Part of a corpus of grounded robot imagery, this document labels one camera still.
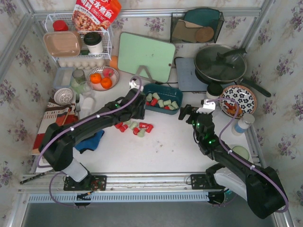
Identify green capsule bottom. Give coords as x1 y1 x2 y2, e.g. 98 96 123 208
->
163 100 171 105

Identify teal plastic storage basket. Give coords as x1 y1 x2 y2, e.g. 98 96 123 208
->
143 83 183 115

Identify blue cloth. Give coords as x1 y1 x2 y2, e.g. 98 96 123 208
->
74 130 105 154

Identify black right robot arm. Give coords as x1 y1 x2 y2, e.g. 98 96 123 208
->
178 105 289 219

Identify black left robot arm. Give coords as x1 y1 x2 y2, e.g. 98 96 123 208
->
39 76 146 185

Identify paper coffee cup black lid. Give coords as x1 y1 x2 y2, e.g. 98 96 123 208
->
206 83 223 100

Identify grey induction cooker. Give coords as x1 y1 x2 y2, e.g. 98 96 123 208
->
174 57 208 92

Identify carrot pieces on plate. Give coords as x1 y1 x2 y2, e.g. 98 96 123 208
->
224 102 242 117

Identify white bottle blue label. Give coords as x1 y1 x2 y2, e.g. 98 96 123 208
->
232 113 255 136

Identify orange fruit right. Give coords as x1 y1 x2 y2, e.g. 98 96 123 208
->
101 77 113 89

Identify orange fruit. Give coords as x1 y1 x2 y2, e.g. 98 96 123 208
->
90 73 102 84
101 77 113 89

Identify green glass cup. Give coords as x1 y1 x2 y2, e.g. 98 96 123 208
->
232 146 250 160

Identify metal cutting board stand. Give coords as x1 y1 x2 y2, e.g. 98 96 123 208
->
135 65 155 83

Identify fruit bowl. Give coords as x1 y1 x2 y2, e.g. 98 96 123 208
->
87 66 119 91

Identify red apple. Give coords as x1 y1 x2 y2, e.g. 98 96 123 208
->
102 67 115 78

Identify orange fruit left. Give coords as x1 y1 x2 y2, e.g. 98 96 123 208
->
90 73 102 84

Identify orange sponge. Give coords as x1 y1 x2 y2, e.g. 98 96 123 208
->
109 55 118 70

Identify floral patterned plate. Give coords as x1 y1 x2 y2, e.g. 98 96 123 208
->
220 85 257 119

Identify black frying pan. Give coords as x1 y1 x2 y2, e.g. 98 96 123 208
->
194 44 272 98

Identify glass pan lid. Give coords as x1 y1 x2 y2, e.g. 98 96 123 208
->
194 44 248 82

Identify green cutting board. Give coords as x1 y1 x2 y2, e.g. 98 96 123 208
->
118 32 176 83

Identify silver fork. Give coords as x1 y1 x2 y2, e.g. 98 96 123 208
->
75 93 80 113

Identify green glass jar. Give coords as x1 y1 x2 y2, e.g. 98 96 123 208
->
70 69 86 94

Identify white wire rack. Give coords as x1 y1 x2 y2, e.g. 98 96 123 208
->
44 13 113 61

